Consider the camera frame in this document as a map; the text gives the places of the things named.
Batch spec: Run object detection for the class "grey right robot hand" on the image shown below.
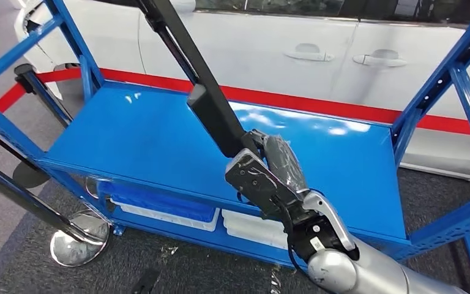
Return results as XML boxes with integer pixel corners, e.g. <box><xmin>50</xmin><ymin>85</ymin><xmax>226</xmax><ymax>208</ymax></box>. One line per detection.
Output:
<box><xmin>245</xmin><ymin>129</ymin><xmax>310</xmax><ymax>194</ymax></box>

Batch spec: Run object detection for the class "long black plastic part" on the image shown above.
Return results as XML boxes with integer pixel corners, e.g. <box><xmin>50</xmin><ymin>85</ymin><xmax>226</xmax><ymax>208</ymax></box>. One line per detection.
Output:
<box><xmin>93</xmin><ymin>0</ymin><xmax>260</xmax><ymax>159</ymax></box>

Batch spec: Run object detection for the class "blue metal shelf rack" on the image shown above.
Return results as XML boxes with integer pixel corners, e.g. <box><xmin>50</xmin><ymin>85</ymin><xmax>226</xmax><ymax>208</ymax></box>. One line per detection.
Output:
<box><xmin>0</xmin><ymin>0</ymin><xmax>470</xmax><ymax>294</ymax></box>

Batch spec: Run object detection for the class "long red barrier belt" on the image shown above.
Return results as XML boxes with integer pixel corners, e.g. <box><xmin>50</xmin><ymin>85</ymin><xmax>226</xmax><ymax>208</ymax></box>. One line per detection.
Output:
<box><xmin>36</xmin><ymin>67</ymin><xmax>470</xmax><ymax>136</ymax></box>

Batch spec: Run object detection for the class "translucent white plastic bin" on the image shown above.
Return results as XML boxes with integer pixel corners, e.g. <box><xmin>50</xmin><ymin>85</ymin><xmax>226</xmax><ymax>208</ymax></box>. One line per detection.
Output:
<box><xmin>222</xmin><ymin>209</ymin><xmax>289</xmax><ymax>238</ymax></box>
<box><xmin>223</xmin><ymin>225</ymin><xmax>291</xmax><ymax>251</ymax></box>

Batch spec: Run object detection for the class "white ribbed plastic bin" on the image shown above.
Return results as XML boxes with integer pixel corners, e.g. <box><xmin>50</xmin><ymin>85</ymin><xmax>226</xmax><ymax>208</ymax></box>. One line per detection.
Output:
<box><xmin>110</xmin><ymin>198</ymin><xmax>221</xmax><ymax>233</ymax></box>

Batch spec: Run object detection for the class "clear floor tape strip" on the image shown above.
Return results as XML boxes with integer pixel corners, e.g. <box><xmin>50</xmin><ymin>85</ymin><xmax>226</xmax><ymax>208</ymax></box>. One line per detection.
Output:
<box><xmin>268</xmin><ymin>265</ymin><xmax>282</xmax><ymax>294</ymax></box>

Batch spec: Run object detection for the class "white car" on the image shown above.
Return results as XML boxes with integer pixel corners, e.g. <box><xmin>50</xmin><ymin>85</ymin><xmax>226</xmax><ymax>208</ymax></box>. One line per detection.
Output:
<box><xmin>10</xmin><ymin>0</ymin><xmax>470</xmax><ymax>183</ymax></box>

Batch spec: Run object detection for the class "blue plastic bin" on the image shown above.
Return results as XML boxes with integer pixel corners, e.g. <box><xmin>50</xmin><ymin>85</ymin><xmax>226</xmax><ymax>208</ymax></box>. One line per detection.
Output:
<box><xmin>97</xmin><ymin>181</ymin><xmax>216</xmax><ymax>224</ymax></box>

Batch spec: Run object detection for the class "chrome-based stanchion with black top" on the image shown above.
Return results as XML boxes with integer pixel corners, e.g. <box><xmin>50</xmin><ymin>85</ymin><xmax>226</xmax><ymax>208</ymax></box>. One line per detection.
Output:
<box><xmin>13</xmin><ymin>63</ymin><xmax>75</xmax><ymax>130</ymax></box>

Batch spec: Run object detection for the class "short red barrier belt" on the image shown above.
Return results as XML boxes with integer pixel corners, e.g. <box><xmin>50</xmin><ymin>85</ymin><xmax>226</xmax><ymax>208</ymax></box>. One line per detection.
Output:
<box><xmin>0</xmin><ymin>83</ymin><xmax>28</xmax><ymax>137</ymax></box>

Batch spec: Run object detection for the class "black right wrist camera bracket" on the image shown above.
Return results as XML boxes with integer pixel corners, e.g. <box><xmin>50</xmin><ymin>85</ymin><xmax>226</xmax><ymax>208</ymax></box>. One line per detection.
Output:
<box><xmin>225</xmin><ymin>156</ymin><xmax>305</xmax><ymax>218</ymax></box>

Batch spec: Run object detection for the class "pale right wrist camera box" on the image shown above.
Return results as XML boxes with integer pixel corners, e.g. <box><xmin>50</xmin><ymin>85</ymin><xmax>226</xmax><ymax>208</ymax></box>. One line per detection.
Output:
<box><xmin>225</xmin><ymin>148</ymin><xmax>269</xmax><ymax>173</ymax></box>

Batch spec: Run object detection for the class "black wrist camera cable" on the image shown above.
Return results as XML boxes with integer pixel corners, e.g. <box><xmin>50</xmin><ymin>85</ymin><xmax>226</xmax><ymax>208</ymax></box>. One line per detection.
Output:
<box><xmin>273</xmin><ymin>197</ymin><xmax>329</xmax><ymax>294</ymax></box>

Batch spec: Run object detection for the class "chrome stanchion post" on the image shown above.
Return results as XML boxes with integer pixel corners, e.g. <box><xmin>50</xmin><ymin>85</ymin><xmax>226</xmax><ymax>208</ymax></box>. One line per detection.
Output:
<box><xmin>0</xmin><ymin>156</ymin><xmax>110</xmax><ymax>268</ymax></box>

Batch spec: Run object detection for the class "black stanchion post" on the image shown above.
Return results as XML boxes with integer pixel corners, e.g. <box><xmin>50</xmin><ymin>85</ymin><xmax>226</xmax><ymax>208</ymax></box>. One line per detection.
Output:
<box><xmin>0</xmin><ymin>129</ymin><xmax>50</xmax><ymax>189</ymax></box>

